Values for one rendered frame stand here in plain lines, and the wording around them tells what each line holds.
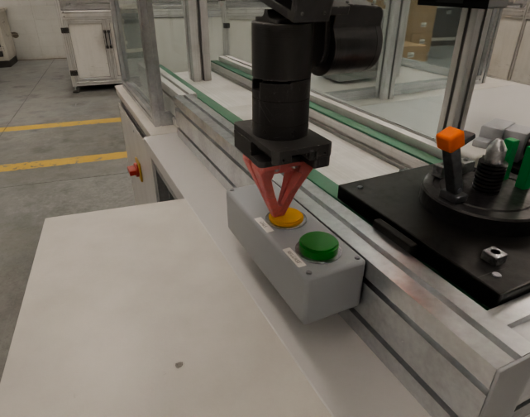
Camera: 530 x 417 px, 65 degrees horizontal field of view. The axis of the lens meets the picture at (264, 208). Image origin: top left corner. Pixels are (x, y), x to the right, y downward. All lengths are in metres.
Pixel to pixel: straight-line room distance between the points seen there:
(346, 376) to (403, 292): 0.11
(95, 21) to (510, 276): 5.41
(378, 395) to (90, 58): 5.44
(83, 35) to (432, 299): 5.43
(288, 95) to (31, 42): 8.21
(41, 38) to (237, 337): 8.18
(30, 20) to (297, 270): 8.22
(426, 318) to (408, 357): 0.06
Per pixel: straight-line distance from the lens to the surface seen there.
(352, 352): 0.47
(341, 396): 0.43
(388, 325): 0.44
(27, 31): 8.53
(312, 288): 0.40
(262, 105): 0.41
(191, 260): 0.60
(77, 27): 5.64
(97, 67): 5.69
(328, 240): 0.43
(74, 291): 0.59
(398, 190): 0.55
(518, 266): 0.46
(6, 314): 2.05
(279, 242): 0.44
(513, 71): 6.13
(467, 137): 0.47
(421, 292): 0.40
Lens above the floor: 1.20
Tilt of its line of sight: 29 degrees down
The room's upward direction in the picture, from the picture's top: straight up
